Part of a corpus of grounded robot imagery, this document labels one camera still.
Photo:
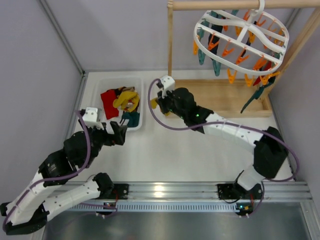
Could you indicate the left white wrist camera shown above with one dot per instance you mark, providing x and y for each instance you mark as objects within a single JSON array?
[{"x": 92, "y": 118}]

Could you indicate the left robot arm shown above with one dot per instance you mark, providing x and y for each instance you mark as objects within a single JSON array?
[{"x": 34, "y": 208}]

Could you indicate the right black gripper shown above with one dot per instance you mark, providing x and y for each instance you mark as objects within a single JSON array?
[{"x": 164, "y": 100}]

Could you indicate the aluminium mounting rail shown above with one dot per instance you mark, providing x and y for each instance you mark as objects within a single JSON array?
[{"x": 199, "y": 197}]

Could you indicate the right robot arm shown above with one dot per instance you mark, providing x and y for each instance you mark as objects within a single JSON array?
[{"x": 265, "y": 145}]

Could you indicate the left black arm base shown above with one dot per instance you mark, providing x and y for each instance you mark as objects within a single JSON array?
[{"x": 120, "y": 191}]

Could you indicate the white plastic basket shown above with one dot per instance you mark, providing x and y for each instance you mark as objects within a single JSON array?
[{"x": 114, "y": 83}]

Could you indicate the white round clip hanger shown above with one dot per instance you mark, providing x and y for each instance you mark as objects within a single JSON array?
[{"x": 254, "y": 44}]

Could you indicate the wooden drying rack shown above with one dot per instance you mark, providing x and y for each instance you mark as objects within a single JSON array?
[{"x": 218, "y": 94}]

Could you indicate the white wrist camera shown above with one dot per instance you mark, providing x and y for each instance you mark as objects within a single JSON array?
[
  {"x": 92, "y": 118},
  {"x": 165, "y": 84}
]

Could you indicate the red sock in basket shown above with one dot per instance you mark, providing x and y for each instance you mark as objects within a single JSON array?
[{"x": 108, "y": 99}]

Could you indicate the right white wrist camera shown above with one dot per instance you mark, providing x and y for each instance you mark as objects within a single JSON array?
[{"x": 165, "y": 84}]

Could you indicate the dark green sock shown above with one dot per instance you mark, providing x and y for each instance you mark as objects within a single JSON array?
[{"x": 256, "y": 95}]

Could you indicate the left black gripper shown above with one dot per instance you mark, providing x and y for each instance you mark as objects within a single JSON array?
[{"x": 110, "y": 136}]

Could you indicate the yellow sock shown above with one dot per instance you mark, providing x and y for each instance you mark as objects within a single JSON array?
[
  {"x": 127, "y": 101},
  {"x": 153, "y": 103}
]

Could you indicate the teal sock in basket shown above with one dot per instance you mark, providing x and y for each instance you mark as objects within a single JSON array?
[{"x": 132, "y": 117}]

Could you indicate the dark navy sock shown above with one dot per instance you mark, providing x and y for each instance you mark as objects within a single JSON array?
[{"x": 215, "y": 27}]

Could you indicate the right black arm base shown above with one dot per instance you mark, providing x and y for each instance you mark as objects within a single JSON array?
[{"x": 231, "y": 192}]

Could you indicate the brown striped sock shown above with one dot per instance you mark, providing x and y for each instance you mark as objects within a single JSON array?
[{"x": 126, "y": 89}]

